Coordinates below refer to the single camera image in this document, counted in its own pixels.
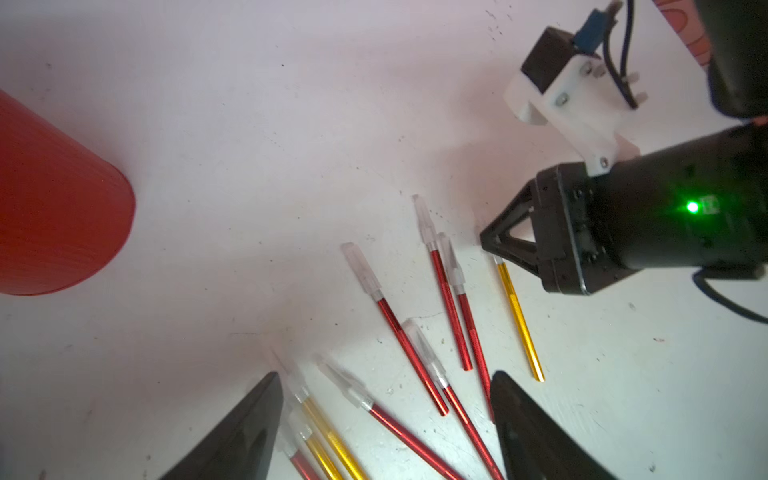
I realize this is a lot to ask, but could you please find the red pen cup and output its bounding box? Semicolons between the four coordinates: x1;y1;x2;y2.
1;94;136;296

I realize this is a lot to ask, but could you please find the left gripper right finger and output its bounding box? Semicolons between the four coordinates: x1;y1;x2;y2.
490;371;614;480

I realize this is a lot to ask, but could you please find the gold carving knife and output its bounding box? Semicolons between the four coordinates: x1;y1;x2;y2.
266;343;369;479
493;256;546;383
280;406;343;480

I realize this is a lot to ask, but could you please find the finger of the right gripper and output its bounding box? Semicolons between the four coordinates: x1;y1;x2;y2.
479;180;539;276

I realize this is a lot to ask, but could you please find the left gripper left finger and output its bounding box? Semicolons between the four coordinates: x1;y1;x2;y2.
163;372;284;479

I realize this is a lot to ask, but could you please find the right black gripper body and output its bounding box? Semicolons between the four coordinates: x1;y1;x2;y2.
535;162;635;296

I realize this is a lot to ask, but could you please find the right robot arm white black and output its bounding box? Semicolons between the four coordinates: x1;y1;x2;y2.
480;1;767;324

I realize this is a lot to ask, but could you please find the red carving knife short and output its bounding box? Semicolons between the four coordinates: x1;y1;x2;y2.
341;242;450;417

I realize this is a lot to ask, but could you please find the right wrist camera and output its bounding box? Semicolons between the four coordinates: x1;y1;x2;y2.
503;1;647;177

